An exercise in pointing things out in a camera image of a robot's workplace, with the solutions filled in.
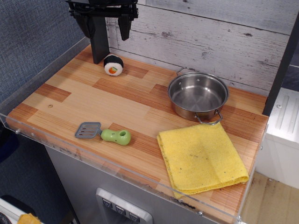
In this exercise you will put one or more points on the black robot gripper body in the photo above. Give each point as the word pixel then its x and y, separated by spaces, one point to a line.
pixel 104 8

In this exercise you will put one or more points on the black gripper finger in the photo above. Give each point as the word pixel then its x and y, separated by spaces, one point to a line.
pixel 124 26
pixel 86 24

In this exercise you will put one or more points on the green handled grey spatula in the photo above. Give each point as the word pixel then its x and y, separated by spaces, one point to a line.
pixel 88 130

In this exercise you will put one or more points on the plush sushi roll toy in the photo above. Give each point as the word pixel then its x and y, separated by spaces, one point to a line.
pixel 113 65

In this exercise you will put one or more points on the stainless steel pot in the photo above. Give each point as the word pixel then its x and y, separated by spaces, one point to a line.
pixel 198 96

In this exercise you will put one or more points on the clear acrylic table guard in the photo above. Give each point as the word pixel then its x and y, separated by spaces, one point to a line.
pixel 136 101

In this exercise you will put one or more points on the yellow folded cloth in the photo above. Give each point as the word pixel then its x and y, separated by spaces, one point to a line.
pixel 200 158

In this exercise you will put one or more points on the grey toy fridge cabinet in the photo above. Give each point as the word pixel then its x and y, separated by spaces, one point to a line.
pixel 80 181

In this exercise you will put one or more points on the silver dispenser button panel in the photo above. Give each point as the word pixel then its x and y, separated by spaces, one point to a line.
pixel 116 210

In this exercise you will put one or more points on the yellow object bottom left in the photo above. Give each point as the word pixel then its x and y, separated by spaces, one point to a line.
pixel 28 219

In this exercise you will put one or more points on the white side cabinet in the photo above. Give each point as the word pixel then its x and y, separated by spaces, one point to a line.
pixel 278 157

